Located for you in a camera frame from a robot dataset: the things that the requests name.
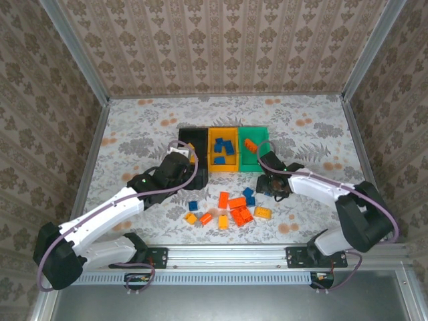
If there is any floral table cover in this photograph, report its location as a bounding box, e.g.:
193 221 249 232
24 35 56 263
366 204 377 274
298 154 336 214
75 94 385 245

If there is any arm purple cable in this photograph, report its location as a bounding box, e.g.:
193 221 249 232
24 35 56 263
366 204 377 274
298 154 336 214
35 140 199 295
255 140 401 295

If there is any green plastic bin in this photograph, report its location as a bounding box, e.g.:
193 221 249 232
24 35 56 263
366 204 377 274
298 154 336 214
237 126 271 173

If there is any black connector with yellow plug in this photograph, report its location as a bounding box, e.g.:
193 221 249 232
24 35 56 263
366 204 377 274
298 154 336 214
310 271 335 289
124 272 151 288

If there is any aluminium table side rail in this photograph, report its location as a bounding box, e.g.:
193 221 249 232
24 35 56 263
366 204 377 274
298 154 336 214
62 102 111 245
340 98 396 243

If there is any aluminium frame post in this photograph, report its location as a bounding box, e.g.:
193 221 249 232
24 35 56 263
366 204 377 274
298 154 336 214
38 0 110 106
341 0 408 101

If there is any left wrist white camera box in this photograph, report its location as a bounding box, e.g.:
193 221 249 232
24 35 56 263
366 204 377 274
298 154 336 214
166 146 192 161

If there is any black plastic bin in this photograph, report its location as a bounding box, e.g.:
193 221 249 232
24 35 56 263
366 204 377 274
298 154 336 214
178 127 210 171

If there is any aluminium mounting rail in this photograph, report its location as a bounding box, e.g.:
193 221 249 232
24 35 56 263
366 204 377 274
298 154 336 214
49 243 411 270

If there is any large orange lego brick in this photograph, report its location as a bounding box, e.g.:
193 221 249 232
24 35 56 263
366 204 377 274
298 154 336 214
230 207 255 228

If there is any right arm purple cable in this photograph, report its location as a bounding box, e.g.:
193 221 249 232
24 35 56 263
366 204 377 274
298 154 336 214
255 140 401 295

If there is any grey metal panel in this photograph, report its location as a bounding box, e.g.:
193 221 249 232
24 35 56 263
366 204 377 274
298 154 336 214
49 271 413 321

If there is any white slotted cable duct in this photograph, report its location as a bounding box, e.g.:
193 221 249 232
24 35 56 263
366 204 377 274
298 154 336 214
61 270 314 286

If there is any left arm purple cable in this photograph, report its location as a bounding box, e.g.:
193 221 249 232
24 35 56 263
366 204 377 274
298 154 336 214
35 140 199 295

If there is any yellow plastic bin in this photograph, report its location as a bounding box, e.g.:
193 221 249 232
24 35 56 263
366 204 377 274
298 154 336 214
207 126 240 173

